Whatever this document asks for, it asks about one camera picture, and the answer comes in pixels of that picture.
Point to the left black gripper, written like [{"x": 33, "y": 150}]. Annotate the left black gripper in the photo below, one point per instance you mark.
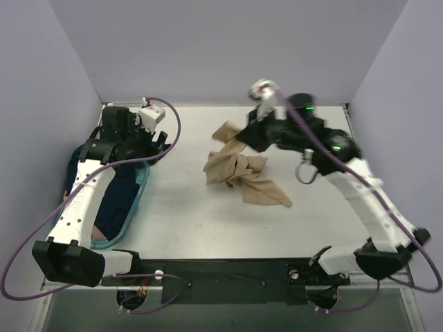
[{"x": 149, "y": 144}]

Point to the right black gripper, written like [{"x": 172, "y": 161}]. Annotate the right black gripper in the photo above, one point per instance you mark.
[{"x": 252, "y": 131}]

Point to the beige t shirt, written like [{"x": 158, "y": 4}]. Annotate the beige t shirt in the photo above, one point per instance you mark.
[{"x": 234, "y": 169}]

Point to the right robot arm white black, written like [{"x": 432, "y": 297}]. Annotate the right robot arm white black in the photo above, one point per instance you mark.
[{"x": 392, "y": 239}]

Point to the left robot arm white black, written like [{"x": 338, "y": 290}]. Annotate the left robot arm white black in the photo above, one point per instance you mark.
[{"x": 67, "y": 249}]

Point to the teal plastic basket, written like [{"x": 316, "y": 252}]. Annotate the teal plastic basket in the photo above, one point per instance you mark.
[{"x": 141, "y": 178}]

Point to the navy blue t shirt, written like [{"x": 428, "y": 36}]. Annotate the navy blue t shirt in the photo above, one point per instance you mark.
[{"x": 118, "y": 200}]

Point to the pink patterned t shirt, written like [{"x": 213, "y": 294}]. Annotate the pink patterned t shirt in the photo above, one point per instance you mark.
[{"x": 96, "y": 233}]

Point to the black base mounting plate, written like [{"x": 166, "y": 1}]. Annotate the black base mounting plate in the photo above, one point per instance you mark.
[{"x": 231, "y": 281}]

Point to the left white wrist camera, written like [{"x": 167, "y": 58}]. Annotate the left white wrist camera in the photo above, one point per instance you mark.
[{"x": 150, "y": 115}]

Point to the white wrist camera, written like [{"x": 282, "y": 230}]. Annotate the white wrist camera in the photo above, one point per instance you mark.
[
  {"x": 150, "y": 115},
  {"x": 263, "y": 93}
]

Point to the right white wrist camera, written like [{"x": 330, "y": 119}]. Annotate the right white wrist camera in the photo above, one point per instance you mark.
[{"x": 263, "y": 93}]

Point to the aluminium frame rail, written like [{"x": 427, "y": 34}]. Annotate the aluminium frame rail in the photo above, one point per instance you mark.
[{"x": 299, "y": 275}]

